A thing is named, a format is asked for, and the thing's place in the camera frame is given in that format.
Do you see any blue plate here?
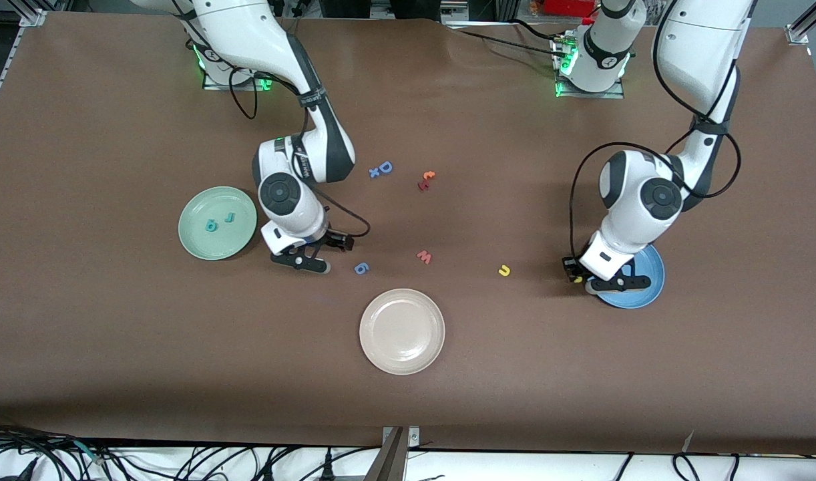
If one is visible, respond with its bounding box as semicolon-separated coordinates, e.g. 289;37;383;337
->
595;244;666;310

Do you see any beige plate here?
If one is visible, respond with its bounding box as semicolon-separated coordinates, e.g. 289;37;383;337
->
359;288;446;376

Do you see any light green plate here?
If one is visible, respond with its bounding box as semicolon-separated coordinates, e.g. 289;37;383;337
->
178;186;258;261

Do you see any brown table cover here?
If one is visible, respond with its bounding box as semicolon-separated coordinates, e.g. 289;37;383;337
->
0;12;816;455

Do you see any red box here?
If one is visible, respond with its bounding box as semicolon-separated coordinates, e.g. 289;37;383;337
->
544;0;599;17

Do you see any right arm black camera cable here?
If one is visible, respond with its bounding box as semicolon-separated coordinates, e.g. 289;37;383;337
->
228;65;371;239

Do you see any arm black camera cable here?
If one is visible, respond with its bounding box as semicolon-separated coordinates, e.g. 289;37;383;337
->
228;65;371;239
569;0;743;260

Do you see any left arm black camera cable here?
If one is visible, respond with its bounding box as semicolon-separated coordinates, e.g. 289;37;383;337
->
569;0;743;260

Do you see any metal table bracket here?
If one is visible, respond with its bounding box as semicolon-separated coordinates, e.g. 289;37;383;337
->
363;426;421;481

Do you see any black cable on table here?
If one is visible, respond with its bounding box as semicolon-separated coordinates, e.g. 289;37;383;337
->
456;29;559;59
512;19;566;39

